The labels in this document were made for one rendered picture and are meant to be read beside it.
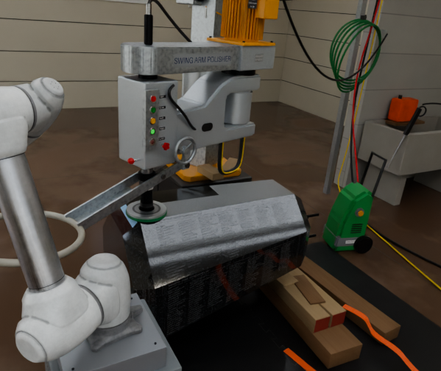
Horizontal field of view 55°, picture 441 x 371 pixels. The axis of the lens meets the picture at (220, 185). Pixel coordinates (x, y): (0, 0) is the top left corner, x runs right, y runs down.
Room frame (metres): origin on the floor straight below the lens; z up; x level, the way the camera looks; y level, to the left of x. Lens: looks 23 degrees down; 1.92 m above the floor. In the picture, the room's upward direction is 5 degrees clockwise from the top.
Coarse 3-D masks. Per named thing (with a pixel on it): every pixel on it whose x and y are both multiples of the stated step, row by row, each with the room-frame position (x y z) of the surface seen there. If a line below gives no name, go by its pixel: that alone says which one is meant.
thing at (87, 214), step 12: (156, 168) 2.16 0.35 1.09; (168, 168) 2.08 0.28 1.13; (180, 168) 2.14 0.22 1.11; (132, 180) 2.04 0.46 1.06; (156, 180) 2.02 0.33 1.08; (108, 192) 1.93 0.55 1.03; (120, 192) 1.97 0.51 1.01; (132, 192) 1.90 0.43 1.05; (84, 204) 1.83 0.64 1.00; (96, 204) 1.88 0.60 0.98; (108, 204) 1.81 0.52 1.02; (120, 204) 1.85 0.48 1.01; (72, 216) 1.78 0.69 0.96; (84, 216) 1.79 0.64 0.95; (96, 216) 1.75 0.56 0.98; (84, 228) 1.70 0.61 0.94
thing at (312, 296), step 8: (288, 272) 2.53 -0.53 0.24; (280, 280) 2.42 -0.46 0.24; (288, 280) 2.43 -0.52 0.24; (296, 280) 2.44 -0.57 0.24; (304, 280) 2.45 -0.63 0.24; (304, 288) 2.37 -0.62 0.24; (312, 288) 2.37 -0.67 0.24; (304, 296) 2.29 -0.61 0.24; (312, 296) 2.29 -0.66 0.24; (320, 296) 2.29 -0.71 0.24; (312, 304) 2.21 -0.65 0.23
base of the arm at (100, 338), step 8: (136, 312) 1.21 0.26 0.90; (128, 320) 1.14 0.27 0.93; (96, 328) 1.08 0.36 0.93; (104, 328) 1.08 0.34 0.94; (112, 328) 1.08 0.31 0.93; (120, 328) 1.10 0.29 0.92; (128, 328) 1.12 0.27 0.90; (136, 328) 1.13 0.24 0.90; (88, 336) 1.08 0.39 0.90; (96, 336) 1.07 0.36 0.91; (104, 336) 1.07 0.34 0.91; (112, 336) 1.08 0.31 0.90; (120, 336) 1.09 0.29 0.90; (96, 344) 1.04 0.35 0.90; (104, 344) 1.05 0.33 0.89
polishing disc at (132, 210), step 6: (132, 204) 2.08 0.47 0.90; (138, 204) 2.09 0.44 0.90; (156, 204) 2.11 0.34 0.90; (162, 204) 2.11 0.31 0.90; (132, 210) 2.01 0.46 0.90; (138, 210) 2.02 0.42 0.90; (156, 210) 2.03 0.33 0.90; (162, 210) 2.04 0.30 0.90; (132, 216) 1.96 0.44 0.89; (138, 216) 1.94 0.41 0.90; (144, 216) 1.95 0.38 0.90; (150, 216) 1.95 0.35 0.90; (156, 216) 1.96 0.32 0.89
